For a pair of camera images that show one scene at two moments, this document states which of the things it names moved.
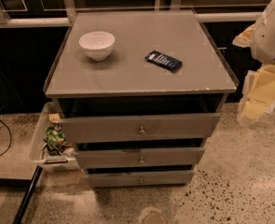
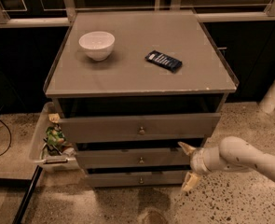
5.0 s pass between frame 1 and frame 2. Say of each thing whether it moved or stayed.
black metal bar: stayed
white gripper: moved
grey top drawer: stayed
